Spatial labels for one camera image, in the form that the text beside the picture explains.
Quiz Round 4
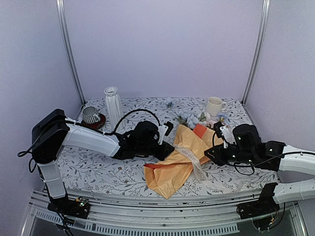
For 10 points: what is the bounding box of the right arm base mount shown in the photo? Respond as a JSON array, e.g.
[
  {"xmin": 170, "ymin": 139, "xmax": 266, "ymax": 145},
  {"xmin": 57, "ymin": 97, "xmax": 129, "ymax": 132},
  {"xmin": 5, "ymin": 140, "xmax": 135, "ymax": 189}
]
[{"xmin": 236, "ymin": 183, "xmax": 283, "ymax": 231}]

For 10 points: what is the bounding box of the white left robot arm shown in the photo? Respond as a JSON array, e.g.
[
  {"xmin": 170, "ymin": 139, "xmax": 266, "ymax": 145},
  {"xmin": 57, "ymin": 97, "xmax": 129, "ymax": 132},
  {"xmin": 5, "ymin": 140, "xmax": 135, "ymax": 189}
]
[{"xmin": 30, "ymin": 109, "xmax": 174, "ymax": 213}]

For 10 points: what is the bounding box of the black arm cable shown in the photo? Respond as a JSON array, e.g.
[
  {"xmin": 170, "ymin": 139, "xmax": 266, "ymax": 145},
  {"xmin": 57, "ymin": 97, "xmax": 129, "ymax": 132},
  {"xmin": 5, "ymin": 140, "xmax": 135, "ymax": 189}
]
[
  {"xmin": 17, "ymin": 109, "xmax": 160, "ymax": 173},
  {"xmin": 211, "ymin": 132, "xmax": 315, "ymax": 176}
]

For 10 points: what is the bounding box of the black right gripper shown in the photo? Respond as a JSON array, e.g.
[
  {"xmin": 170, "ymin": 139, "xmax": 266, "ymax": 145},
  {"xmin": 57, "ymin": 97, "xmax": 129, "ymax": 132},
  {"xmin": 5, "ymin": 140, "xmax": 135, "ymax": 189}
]
[{"xmin": 204, "ymin": 143, "xmax": 256, "ymax": 167}]

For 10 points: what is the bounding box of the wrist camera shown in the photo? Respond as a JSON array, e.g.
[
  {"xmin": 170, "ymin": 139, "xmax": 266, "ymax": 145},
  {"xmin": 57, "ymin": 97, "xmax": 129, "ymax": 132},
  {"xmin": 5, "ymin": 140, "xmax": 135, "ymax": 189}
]
[
  {"xmin": 158, "ymin": 121, "xmax": 174, "ymax": 145},
  {"xmin": 214, "ymin": 121, "xmax": 235, "ymax": 148}
]

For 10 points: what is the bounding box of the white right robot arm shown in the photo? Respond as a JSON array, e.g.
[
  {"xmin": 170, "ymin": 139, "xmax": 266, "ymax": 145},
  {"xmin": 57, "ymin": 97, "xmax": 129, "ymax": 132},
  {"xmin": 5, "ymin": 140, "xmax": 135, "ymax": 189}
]
[{"xmin": 204, "ymin": 122, "xmax": 315, "ymax": 214}]

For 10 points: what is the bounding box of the white ribbed ceramic vase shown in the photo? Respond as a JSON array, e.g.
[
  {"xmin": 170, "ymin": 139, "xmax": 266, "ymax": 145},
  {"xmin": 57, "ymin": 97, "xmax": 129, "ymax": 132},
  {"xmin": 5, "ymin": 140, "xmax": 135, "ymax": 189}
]
[{"xmin": 104, "ymin": 87, "xmax": 124, "ymax": 129}]

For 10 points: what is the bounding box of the aluminium frame post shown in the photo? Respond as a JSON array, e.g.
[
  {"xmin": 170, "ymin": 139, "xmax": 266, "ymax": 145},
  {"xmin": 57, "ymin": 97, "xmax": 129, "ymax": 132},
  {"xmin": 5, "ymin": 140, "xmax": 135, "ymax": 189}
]
[
  {"xmin": 241, "ymin": 0, "xmax": 271, "ymax": 107},
  {"xmin": 56, "ymin": 0, "xmax": 86, "ymax": 106}
]

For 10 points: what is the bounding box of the striped black white cup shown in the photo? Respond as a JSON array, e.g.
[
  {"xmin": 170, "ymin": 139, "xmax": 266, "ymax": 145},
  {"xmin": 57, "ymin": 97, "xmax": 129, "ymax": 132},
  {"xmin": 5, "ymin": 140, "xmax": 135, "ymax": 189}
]
[{"xmin": 82, "ymin": 106, "xmax": 100, "ymax": 124}]

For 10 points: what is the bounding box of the white printed ribbon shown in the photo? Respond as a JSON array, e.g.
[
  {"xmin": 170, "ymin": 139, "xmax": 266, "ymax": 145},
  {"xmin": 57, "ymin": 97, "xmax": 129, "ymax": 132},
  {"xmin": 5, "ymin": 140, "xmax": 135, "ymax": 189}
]
[{"xmin": 174, "ymin": 145, "xmax": 244, "ymax": 192}]

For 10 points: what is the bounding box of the floral patterned tablecloth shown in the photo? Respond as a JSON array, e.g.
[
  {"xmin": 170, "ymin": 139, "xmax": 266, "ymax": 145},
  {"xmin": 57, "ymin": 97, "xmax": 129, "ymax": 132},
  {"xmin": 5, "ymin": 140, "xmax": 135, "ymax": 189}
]
[{"xmin": 58, "ymin": 97, "xmax": 279, "ymax": 197}]

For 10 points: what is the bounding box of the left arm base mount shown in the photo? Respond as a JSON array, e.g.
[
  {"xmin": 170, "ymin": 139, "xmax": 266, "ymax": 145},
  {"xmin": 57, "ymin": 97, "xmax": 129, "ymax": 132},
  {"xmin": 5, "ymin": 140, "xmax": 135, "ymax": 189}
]
[{"xmin": 47, "ymin": 193, "xmax": 91, "ymax": 219}]

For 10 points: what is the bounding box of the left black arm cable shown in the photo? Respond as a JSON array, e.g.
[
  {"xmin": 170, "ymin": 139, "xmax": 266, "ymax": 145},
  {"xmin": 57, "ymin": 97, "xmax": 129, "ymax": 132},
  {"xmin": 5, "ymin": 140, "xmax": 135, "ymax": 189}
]
[{"xmin": 17, "ymin": 109, "xmax": 160, "ymax": 173}]

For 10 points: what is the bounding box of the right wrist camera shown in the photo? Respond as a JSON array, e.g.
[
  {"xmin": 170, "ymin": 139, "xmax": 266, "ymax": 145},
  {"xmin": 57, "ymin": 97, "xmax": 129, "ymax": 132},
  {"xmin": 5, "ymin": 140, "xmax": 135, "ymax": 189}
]
[{"xmin": 214, "ymin": 121, "xmax": 235, "ymax": 148}]

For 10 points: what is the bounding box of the orange paper flower bouquet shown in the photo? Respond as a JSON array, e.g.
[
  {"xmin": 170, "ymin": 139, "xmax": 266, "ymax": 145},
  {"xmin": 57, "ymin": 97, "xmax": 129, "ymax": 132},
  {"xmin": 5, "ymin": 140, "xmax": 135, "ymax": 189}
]
[{"xmin": 144, "ymin": 110, "xmax": 232, "ymax": 199}]

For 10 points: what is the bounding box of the dark red saucer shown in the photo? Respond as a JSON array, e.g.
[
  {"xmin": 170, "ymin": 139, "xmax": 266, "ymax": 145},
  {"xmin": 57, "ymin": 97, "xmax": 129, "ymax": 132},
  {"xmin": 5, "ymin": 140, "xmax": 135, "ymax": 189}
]
[{"xmin": 81, "ymin": 114, "xmax": 106, "ymax": 129}]

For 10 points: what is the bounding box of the cream ceramic mug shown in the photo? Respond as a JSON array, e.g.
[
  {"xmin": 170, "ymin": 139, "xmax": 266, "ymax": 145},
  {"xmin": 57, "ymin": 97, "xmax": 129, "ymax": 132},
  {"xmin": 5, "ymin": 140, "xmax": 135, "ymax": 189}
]
[{"xmin": 205, "ymin": 97, "xmax": 226, "ymax": 116}]

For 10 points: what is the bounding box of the aluminium front rail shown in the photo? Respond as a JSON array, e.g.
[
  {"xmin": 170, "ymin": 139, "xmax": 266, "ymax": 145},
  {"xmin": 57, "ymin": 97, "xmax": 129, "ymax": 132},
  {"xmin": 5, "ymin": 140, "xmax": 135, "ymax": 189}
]
[{"xmin": 29, "ymin": 190, "xmax": 308, "ymax": 236}]

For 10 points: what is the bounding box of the right aluminium frame post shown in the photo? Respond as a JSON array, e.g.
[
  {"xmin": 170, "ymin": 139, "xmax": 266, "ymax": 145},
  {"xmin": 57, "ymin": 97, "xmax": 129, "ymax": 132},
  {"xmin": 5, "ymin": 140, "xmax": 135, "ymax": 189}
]
[{"xmin": 241, "ymin": 0, "xmax": 271, "ymax": 107}]

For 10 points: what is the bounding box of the left aluminium frame post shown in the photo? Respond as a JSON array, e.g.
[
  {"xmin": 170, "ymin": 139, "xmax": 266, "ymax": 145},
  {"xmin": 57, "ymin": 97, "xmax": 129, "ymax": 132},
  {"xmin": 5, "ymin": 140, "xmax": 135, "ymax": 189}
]
[{"xmin": 56, "ymin": 0, "xmax": 86, "ymax": 106}]

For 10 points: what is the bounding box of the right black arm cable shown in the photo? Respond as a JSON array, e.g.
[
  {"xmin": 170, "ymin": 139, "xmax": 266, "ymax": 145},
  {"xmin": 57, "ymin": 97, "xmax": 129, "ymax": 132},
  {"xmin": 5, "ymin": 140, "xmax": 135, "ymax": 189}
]
[{"xmin": 211, "ymin": 132, "xmax": 315, "ymax": 176}]

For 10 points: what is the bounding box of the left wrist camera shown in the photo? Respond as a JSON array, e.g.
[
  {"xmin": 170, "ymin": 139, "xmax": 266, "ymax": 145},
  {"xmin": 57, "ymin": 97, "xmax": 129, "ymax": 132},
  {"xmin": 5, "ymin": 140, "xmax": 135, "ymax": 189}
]
[{"xmin": 158, "ymin": 121, "xmax": 174, "ymax": 145}]

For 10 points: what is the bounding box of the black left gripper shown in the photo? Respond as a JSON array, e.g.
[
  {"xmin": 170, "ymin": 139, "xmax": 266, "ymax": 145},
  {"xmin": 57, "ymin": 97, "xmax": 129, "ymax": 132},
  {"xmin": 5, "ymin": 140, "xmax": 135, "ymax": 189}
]
[{"xmin": 137, "ymin": 141, "xmax": 175, "ymax": 161}]

